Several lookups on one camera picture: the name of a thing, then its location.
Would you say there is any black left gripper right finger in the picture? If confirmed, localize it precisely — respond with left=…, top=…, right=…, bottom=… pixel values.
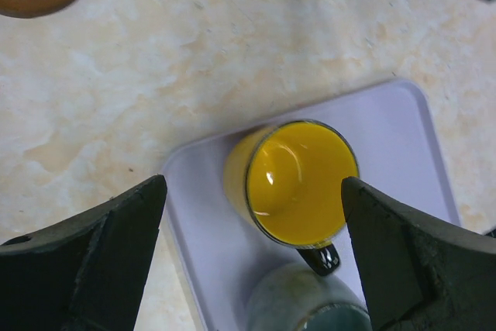
left=342, top=177, right=495, bottom=330

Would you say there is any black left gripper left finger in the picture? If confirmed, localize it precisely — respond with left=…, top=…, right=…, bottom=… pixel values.
left=1, top=174, right=167, bottom=330

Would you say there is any grey green mug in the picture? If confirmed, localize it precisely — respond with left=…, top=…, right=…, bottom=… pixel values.
left=246, top=264, right=372, bottom=330

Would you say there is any yellow mug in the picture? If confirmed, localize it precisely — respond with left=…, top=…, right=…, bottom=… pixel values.
left=222, top=119, right=360, bottom=277

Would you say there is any lavender plastic tray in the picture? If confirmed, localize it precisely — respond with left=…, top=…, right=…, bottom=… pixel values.
left=162, top=78, right=460, bottom=330

